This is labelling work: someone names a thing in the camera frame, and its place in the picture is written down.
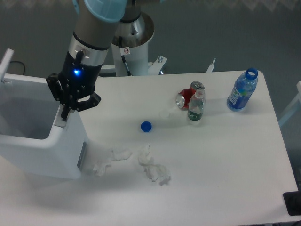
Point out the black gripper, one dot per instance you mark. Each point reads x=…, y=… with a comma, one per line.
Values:
x=74, y=77

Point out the white trash can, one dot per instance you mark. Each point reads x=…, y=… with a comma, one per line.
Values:
x=33, y=136

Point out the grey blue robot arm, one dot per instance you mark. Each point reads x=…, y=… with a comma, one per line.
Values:
x=93, y=33

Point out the crushed red soda can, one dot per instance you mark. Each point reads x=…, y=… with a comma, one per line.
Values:
x=182, y=99

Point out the crumpled white tissue left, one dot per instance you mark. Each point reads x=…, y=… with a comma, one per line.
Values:
x=108, y=156

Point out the crumpled white tissue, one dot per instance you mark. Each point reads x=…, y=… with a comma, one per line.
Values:
x=108, y=156
x=154, y=172

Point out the blue bottle cap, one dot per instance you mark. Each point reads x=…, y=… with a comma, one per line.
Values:
x=146, y=126

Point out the crumpled white tissue right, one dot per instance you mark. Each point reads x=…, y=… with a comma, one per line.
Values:
x=154, y=172

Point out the clear bottle green label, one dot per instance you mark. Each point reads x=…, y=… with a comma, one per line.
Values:
x=196, y=107

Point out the blue plastic bottle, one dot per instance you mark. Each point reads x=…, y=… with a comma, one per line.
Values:
x=244, y=87

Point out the white chair part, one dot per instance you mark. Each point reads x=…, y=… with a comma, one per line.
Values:
x=291, y=108

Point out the black device at edge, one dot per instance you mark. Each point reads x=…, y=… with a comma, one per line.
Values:
x=293, y=203

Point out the white frame bracket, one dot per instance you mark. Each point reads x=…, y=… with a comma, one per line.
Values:
x=154, y=68

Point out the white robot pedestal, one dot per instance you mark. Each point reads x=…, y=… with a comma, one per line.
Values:
x=130, y=46

